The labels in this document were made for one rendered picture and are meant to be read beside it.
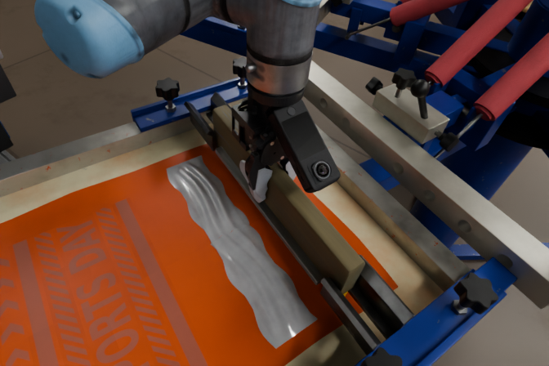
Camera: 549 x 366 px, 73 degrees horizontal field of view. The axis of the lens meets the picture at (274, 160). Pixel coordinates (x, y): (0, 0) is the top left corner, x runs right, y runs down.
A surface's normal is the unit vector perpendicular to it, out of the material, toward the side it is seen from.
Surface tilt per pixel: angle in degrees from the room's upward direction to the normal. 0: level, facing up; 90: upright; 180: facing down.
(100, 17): 51
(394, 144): 0
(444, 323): 0
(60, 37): 90
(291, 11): 90
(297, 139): 33
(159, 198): 0
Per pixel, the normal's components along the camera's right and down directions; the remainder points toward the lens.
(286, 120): 0.33, -0.22
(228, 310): 0.07, -0.69
